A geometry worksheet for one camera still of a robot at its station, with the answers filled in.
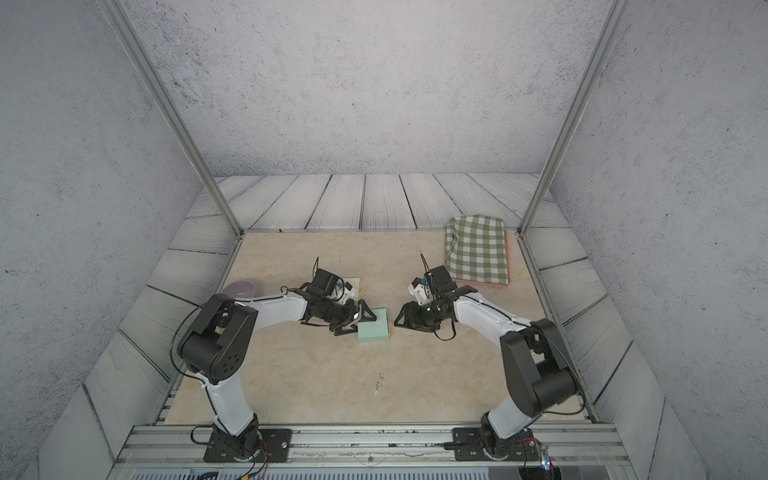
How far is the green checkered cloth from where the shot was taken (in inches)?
43.0

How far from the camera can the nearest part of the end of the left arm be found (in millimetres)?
841

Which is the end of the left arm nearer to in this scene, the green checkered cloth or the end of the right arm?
the end of the right arm

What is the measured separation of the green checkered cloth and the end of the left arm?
39cm
